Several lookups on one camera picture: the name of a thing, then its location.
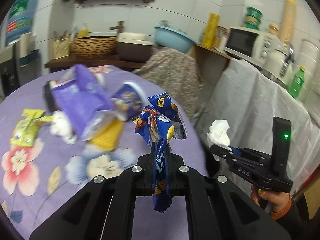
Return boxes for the blue chip bag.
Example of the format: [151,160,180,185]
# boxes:
[132,92,186,213]

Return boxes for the right hand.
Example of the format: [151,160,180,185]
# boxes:
[251,185,292,213]

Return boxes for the yellow foam fruit net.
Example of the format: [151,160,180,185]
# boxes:
[89,119,124,152]

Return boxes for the white cover cloth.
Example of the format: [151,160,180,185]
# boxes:
[195,59,319,194]

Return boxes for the blue noodle cup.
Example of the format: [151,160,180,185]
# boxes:
[111,81,148,121]

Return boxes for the green soda bottle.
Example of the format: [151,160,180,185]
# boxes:
[287,66,305,99]

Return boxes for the small white crumpled tissue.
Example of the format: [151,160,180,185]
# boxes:
[50,111,77,145]

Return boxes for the purple tissue pack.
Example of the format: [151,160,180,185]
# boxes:
[49,64,115,141]

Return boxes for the purple floral tablecloth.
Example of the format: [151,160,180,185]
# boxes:
[0,64,209,240]

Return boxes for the floral patterned cloth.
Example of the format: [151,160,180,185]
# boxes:
[133,48,203,120]

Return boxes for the white kettle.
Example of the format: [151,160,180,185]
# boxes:
[261,49,294,79]

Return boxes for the wooden counter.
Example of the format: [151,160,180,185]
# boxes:
[44,53,144,73]

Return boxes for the yellow snack packet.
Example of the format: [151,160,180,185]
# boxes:
[10,109,53,147]

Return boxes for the white microwave oven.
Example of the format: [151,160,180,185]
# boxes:
[224,27,284,68]

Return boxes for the brown white sink basin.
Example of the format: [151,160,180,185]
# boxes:
[116,33,153,63]

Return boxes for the tall stack paper cups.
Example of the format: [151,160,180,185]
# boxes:
[278,0,297,49]

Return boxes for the woven brown basket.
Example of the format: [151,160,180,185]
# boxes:
[73,36,117,58]

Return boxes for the light blue plastic basin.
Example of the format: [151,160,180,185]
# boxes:
[155,25,196,54]

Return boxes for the brass faucet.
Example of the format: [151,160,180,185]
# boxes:
[109,21,125,35]

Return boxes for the beige utensil holder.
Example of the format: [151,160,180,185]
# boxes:
[52,30,70,60]

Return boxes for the yellow soap bottle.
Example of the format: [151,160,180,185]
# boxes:
[77,23,89,38]

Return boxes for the green stacked tins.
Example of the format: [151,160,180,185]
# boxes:
[242,7,263,30]

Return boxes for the water dispenser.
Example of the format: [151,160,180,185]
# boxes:
[1,32,40,96]

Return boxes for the blue water jug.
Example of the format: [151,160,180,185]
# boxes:
[5,0,37,46]

